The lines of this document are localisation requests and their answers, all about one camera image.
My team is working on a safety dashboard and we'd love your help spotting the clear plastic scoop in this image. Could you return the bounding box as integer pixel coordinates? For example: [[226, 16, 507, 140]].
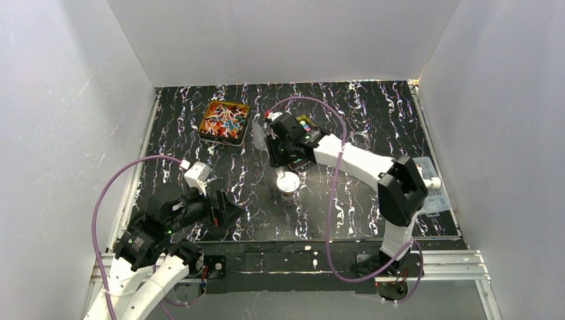
[[251, 120, 267, 151]]

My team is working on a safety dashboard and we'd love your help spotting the tin of star candies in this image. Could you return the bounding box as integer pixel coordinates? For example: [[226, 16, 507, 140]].
[[288, 113, 320, 173]]

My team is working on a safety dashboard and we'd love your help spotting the tin of lollipops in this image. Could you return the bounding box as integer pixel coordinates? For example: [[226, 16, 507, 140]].
[[198, 100, 251, 147]]

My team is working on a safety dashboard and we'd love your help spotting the clear round jar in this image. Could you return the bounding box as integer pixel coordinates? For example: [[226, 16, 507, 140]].
[[348, 131, 372, 152]]

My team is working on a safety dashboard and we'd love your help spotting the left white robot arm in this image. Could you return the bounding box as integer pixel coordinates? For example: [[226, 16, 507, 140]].
[[84, 183, 245, 319]]

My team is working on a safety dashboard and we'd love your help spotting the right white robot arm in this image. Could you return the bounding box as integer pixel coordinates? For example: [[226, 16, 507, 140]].
[[262, 113, 442, 277]]

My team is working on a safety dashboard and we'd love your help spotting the round white jar lid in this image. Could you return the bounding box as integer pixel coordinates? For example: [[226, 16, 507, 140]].
[[276, 171, 300, 194]]

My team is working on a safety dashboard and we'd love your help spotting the clear plastic organizer box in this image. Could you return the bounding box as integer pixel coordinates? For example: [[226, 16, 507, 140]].
[[413, 157, 452, 217]]

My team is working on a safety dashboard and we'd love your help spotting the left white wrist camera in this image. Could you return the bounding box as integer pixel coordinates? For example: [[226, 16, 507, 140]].
[[180, 159, 212, 197]]

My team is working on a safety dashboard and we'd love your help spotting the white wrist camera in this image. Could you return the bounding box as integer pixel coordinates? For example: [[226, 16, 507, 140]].
[[265, 112, 283, 123], [180, 159, 212, 197]]

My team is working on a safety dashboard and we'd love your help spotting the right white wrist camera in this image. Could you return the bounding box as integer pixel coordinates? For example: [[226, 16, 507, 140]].
[[265, 112, 283, 123]]

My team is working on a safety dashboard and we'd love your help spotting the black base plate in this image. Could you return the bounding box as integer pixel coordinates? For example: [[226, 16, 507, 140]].
[[194, 240, 424, 295]]

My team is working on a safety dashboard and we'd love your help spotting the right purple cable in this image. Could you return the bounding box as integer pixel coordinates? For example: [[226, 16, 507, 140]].
[[268, 96, 424, 305]]

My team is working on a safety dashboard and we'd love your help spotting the purple cable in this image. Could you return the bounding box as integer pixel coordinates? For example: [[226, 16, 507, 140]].
[[268, 96, 424, 305], [91, 155, 184, 320]]

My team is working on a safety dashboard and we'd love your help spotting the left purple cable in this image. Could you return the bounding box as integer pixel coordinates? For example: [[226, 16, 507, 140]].
[[91, 155, 184, 320]]

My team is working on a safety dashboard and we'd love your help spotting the aluminium frame rail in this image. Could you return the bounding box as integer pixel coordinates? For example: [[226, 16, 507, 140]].
[[90, 249, 492, 283]]

